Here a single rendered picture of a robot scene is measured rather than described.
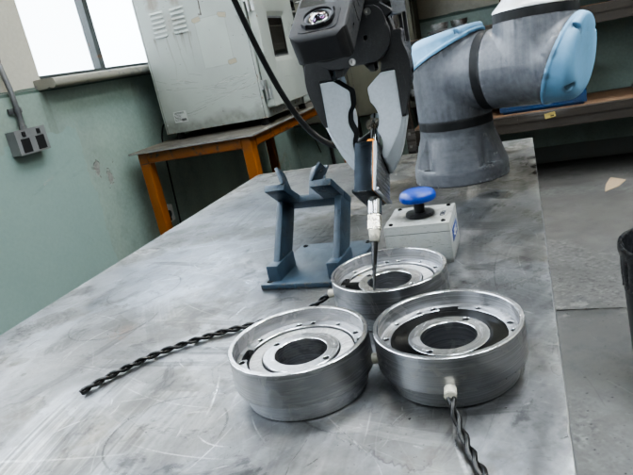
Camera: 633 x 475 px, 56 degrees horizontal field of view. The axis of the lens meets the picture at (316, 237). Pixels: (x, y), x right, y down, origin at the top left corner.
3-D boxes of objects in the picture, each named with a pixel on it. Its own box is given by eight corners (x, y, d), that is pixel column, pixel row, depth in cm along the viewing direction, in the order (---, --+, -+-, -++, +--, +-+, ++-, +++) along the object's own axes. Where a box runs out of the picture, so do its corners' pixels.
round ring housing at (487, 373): (388, 340, 49) (381, 295, 48) (521, 331, 46) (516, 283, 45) (373, 417, 39) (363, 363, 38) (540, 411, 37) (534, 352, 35)
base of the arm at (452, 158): (423, 170, 107) (414, 115, 104) (510, 159, 102) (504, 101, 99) (410, 192, 94) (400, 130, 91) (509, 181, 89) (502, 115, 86)
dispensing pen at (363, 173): (349, 288, 49) (352, 106, 54) (365, 297, 53) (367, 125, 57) (375, 287, 49) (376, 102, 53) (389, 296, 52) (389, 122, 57)
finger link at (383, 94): (430, 155, 57) (407, 59, 55) (418, 170, 52) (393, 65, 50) (399, 161, 59) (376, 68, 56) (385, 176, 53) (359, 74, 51)
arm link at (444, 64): (438, 112, 103) (428, 31, 99) (513, 104, 94) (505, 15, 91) (403, 126, 95) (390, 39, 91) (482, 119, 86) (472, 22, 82)
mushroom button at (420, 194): (438, 236, 64) (432, 191, 62) (401, 239, 65) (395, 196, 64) (443, 224, 67) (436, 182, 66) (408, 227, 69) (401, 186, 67)
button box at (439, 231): (455, 262, 62) (449, 218, 61) (389, 267, 65) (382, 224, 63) (462, 236, 70) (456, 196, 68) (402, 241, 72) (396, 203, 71)
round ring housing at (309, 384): (220, 431, 41) (205, 380, 40) (263, 354, 51) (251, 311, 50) (368, 424, 39) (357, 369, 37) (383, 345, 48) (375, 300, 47)
